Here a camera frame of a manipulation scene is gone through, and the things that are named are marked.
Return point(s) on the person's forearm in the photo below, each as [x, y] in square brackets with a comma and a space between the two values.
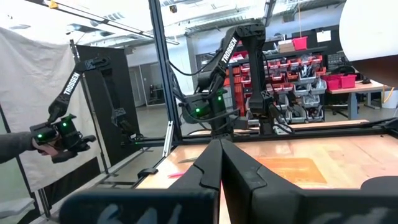
[14, 146]

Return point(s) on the pink highlighter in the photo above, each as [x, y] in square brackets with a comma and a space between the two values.
[176, 175]

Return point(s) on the white cloth curtain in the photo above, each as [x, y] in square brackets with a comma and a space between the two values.
[31, 77]

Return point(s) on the person's hand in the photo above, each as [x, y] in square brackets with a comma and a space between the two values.
[46, 150]

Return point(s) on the shelf rack with bins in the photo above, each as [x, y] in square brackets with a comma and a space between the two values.
[298, 90]

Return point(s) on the cardboard box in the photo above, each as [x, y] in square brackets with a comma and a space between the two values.
[286, 47]

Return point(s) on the black upright panel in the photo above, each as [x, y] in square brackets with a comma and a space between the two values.
[124, 87]

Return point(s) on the red bin on rack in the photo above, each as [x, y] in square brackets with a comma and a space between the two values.
[300, 43]

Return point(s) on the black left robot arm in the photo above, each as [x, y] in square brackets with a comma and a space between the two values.
[255, 77]

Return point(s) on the wooden work table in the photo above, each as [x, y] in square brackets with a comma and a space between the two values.
[357, 88]

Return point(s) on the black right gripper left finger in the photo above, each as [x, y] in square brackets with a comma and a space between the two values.
[186, 205]

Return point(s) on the red storage bin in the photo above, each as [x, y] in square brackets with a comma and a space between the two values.
[332, 83]
[348, 81]

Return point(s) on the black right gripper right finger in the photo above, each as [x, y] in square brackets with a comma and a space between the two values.
[280, 205]

